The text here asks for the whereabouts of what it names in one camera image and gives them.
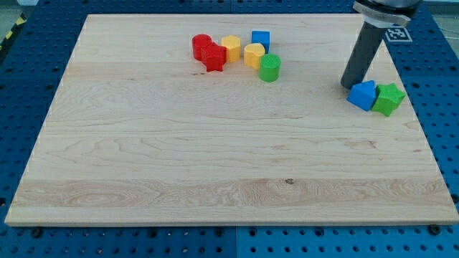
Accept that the wooden board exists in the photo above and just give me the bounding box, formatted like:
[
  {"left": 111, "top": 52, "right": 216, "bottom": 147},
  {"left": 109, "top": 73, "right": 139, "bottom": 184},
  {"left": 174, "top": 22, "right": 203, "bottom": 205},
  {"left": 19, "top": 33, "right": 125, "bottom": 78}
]
[{"left": 5, "top": 14, "right": 458, "bottom": 226}]

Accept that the green cylinder block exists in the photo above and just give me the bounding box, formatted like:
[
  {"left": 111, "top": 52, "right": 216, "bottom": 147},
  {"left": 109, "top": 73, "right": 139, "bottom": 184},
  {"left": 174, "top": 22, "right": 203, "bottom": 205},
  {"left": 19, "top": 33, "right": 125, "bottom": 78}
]
[{"left": 258, "top": 54, "right": 281, "bottom": 82}]

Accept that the red star block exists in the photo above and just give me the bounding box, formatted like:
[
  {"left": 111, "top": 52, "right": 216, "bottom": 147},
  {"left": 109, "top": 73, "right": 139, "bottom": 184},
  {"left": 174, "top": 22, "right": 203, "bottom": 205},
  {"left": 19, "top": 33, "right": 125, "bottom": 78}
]
[{"left": 201, "top": 42, "right": 227, "bottom": 72}]

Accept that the yellow heart block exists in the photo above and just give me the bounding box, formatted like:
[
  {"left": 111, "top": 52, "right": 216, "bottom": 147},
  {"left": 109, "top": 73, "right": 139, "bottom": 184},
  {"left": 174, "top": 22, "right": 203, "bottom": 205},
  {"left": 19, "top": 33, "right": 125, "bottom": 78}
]
[{"left": 244, "top": 43, "right": 265, "bottom": 70}]

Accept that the yellow hexagon block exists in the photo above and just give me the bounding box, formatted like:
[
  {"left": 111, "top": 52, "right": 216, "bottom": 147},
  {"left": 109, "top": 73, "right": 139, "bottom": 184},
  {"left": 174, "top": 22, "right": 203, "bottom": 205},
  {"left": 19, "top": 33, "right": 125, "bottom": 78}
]
[{"left": 221, "top": 35, "right": 241, "bottom": 63}]

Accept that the red cylinder block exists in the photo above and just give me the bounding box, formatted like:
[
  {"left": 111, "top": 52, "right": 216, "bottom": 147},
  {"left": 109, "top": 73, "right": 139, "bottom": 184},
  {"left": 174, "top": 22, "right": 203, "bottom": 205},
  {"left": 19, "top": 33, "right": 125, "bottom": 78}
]
[{"left": 191, "top": 34, "right": 212, "bottom": 61}]

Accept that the blue cube block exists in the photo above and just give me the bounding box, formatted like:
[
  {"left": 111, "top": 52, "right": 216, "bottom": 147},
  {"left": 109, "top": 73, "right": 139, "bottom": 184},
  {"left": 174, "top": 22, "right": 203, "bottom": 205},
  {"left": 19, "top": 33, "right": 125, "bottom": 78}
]
[{"left": 251, "top": 30, "right": 270, "bottom": 53}]

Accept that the blue pentagon block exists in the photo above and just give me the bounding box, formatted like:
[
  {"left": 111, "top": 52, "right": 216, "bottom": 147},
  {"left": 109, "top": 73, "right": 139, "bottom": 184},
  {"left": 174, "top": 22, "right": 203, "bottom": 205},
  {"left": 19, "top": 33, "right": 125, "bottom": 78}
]
[{"left": 347, "top": 80, "right": 377, "bottom": 111}]

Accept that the green star block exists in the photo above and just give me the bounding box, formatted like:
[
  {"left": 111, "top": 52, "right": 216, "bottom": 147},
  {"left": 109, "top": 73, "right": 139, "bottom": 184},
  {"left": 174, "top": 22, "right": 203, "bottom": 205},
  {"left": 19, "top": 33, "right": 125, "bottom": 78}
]
[{"left": 372, "top": 83, "right": 406, "bottom": 117}]

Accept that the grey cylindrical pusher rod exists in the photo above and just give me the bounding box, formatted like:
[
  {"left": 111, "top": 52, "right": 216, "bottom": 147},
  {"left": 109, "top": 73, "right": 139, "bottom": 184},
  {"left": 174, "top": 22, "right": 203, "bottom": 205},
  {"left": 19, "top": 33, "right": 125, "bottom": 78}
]
[{"left": 341, "top": 21, "right": 386, "bottom": 90}]

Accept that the white fiducial marker tag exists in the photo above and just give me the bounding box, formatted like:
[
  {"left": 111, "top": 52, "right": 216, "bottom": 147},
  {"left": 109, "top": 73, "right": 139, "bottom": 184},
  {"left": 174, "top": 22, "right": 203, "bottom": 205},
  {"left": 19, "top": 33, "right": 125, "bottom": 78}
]
[{"left": 385, "top": 27, "right": 412, "bottom": 42}]

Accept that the black yellow hazard tape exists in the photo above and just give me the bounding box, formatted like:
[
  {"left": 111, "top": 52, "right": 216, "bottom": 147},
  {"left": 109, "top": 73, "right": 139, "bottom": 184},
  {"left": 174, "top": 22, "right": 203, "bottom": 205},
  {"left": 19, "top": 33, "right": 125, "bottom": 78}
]
[{"left": 1, "top": 12, "right": 27, "bottom": 51}]

